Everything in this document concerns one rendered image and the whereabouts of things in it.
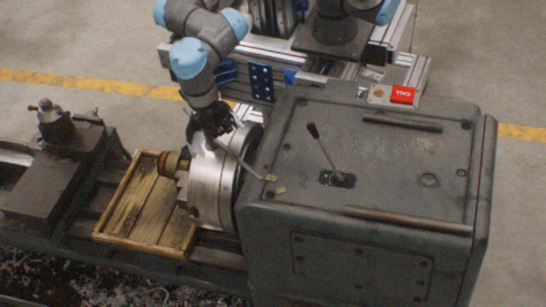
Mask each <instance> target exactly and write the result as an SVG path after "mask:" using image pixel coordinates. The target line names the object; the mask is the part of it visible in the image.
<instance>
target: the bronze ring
mask: <svg viewBox="0 0 546 307"><path fill-rule="evenodd" d="M190 163H191V159H184V158H180V152H178V151H171V152H170V151H163V152H161V154H160V155H159V158H158V163H157V172H158V174H159V175H160V176H163V177H167V178H168V179H173V180H174V178H173V176H174V175H175V173H176V171H177V170H180V171H189V168H190Z"/></svg>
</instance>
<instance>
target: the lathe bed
mask: <svg viewBox="0 0 546 307"><path fill-rule="evenodd" d="M23 143H24V144H23ZM27 143H29V142H26V141H18V140H13V139H8V138H3V137H0V155H1V156H0V186H2V183H6V184H8V185H5V184H3V190H2V189H1V188H0V194H2V195H7V196H8V195H9V194H10V193H11V190H12V189H13V187H14V186H15V185H16V184H17V182H18V181H19V180H20V178H21V176H22V175H23V173H24V172H25V171H26V170H27V168H29V167H30V166H31V164H32V163H33V160H34V158H35V157H33V156H32V154H31V153H30V152H29V150H28V149H27ZM14 151H15V152H14ZM12 154H13V155H12ZM15 154H16V155H15ZM12 158H13V159H12ZM9 161H10V163H9ZM131 162H132V161H128V160H124V159H120V160H119V158H115V160H111V159H110V168H109V170H108V171H107V170H103V171H102V173H101V174H100V175H99V177H98V178H97V181H96V182H95V184H94V186H93V187H92V189H91V191H90V192H89V195H88V196H87V197H86V199H85V200H84V204H83V205H82V207H83V206H86V207H85V208H84V207H83V208H82V207H80V209H79V210H78V212H77V214H76V216H75V218H76V219H75V220H74V221H73V222H72V225H71V226H70V227H69V229H68V231H67V232H65V234H64V236H63V238H62V239H61V241H60V242H59V244H58V246H57V248H50V247H46V246H42V245H39V244H32V243H27V242H23V241H19V240H13V239H9V238H5V237H1V236H0V244H5V245H9V246H12V247H16V248H20V249H27V250H32V251H35V252H39V253H45V254H49V255H50V256H53V257H60V258H64V259H67V260H72V261H75V262H83V263H86V264H90V265H94V266H100V267H105V268H108V269H112V270H118V271H123V272H126V273H130V274H134V275H141V276H145V277H149V278H152V279H159V280H163V281H167V282H170V283H177V284H181V285H184V286H189V287H193V288H200V289H203V290H207V291H211V292H217V293H222V294H225V295H229V296H235V297H240V298H243V299H248V300H253V297H252V292H251V289H250V288H249V287H248V280H249V276H248V272H247V268H246V264H245V257H243V252H242V248H241V241H240V237H239V234H235V233H231V232H225V231H218V230H214V229H212V230H211V229H210V230H209V231H207V229H206V228H205V227H201V229H200V231H199V232H198V235H197V238H196V239H195V242H194V244H193V248H192V249H193V250H191V253H189V254H188V257H187V259H186V261H181V260H177V259H173V258H169V257H162V255H157V254H152V253H145V252H142V251H137V250H132V249H126V248H125V247H124V248H122V247H119V246H114V245H110V244H103V243H99V242H96V241H95V240H94V238H93V237H92V233H93V231H94V229H95V228H96V226H95V224H96V225H97V223H99V221H100V219H101V217H102V216H103V214H104V213H105V212H104V211H106V209H107V207H108V205H109V204H110V202H111V199H112V197H113V196H114V195H115V192H116V190H117V188H118V186H119V184H120V181H121V180H122V178H123V177H124V174H125V173H126V171H127V170H128V168H129V166H130V164H131ZM109 171H110V172H109ZM115 171H116V172H115ZM121 171H122V172H121ZM111 172H112V173H113V174H112V173H111ZM103 173H104V174H103ZM107 174H108V175H107ZM16 178H17V179H16ZM119 180H120V181H119ZM118 181H119V182H118ZM9 182H11V183H9ZM99 185H100V186H99ZM108 186H109V187H108ZM113 188H114V189H113ZM98 189H99V190H98ZM101 189H102V190H101ZM109 189H110V190H109ZM99 191H100V192H99ZM108 193H109V194H108ZM91 194H92V196H91ZM101 194H102V195H101ZM111 194H112V195H111ZM98 195H99V196H98ZM105 198H106V199H105ZM107 198H109V199H108V200H107ZM99 200H100V202H99ZM91 201H92V203H91ZM93 201H95V202H93ZM103 202H104V203H103ZM107 202H109V204H108V203H107ZM90 203H91V205H92V206H91V205H90ZM99 203H100V205H99ZM106 203H107V204H106ZM102 205H104V206H103V207H105V209H104V211H103V207H102ZM105 205H107V206H105ZM95 206H97V207H95ZM100 206H101V207H100ZM94 207H95V208H94ZM96 208H97V209H96ZM99 211H100V212H99ZM77 219H79V220H77ZM91 223H92V224H93V226H92V224H91ZM89 226H91V227H89ZM72 229H73V230H72ZM80 229H82V231H80ZM90 229H91V230H93V231H91V230H90ZM202 230H203V231H202ZM215 231H216V232H217V233H216V232H215ZM204 232H205V233H204ZM220 232H221V233H222V234H220ZM90 234H91V235H90ZM199 242H200V243H199ZM203 243H204V244H203ZM200 244H201V245H200ZM196 248H197V249H196ZM190 255H191V257H190Z"/></svg>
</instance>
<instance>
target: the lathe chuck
mask: <svg viewBox="0 0 546 307"><path fill-rule="evenodd" d="M232 129H233V131H232V132H230V133H229V134H227V133H226V132H225V133H224V134H223V135H222V136H218V137H217V138H218V139H219V140H220V141H222V142H223V143H224V144H225V145H226V146H227V147H228V146H229V144H230V141H231V139H232V136H233V134H234V132H235V131H236V129H237V128H235V127H233V126H232ZM203 136H204V134H203ZM206 143H207V141H206V138H205V136H204V139H203V145H204V149H205V151H206V156H205V157H204V158H203V157H201V156H199V155H198V154H197V156H196V158H193V157H192V160H191V163H190V168H189V172H188V178H187V190H186V197H187V207H188V208H192V207H197V210H199V215H200V217H199V218H195V216H193V215H190V218H191V219H192V221H193V223H194V224H195V225H196V226H198V227H205V228H209V229H214V230H218V231H225V230H224V229H223V227H222V224H221V222H220V217H219V186H220V180H221V175H222V170H223V164H224V160H225V157H226V154H227V153H226V152H224V151H223V150H222V149H221V148H220V146H217V148H216V149H214V150H208V149H207V148H206Z"/></svg>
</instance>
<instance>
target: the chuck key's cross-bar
mask: <svg viewBox="0 0 546 307"><path fill-rule="evenodd" d="M182 110H183V111H184V112H185V113H186V114H187V115H189V116H190V117H191V115H192V111H191V110H190V109H188V108H187V107H186V106H184V107H183V108H182ZM213 141H214V142H215V143H216V144H217V145H218V146H220V148H221V149H222V150H223V151H224V152H226V153H227V154H228V155H229V156H230V157H232V158H233V159H234V160H235V161H236V162H238V163H239V164H240V165H241V166H242V167H244V168H245V169H246V170H247V171H248V172H250V173H251V174H252V175H253V176H254V177H256V178H257V179H258V180H259V181H260V182H263V181H264V178H263V177H262V176H261V175H260V174H258V173H257V172H256V171H255V170H254V169H253V168H252V167H251V166H250V165H248V164H247V163H246V162H245V161H243V160H241V159H240V158H239V157H238V156H237V155H235V154H234V153H233V152H232V151H231V150H230V149H229V148H228V147H227V146H226V145H225V144H224V143H223V142H222V141H220V140H219V139H218V138H216V139H213Z"/></svg>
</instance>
